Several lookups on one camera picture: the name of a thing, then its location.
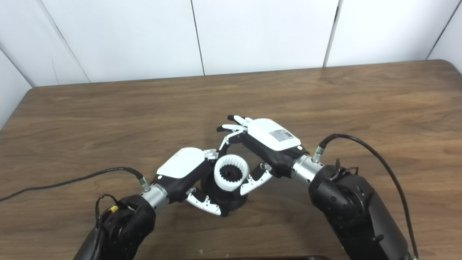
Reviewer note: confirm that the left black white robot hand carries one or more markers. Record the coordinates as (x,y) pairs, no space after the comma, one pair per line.
(180,162)

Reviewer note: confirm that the round black plastic part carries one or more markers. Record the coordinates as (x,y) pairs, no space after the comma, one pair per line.
(231,202)

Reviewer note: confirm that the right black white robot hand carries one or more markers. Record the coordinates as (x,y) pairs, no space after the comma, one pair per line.
(274,141)

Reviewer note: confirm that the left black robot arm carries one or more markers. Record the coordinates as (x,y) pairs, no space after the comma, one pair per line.
(119,231)

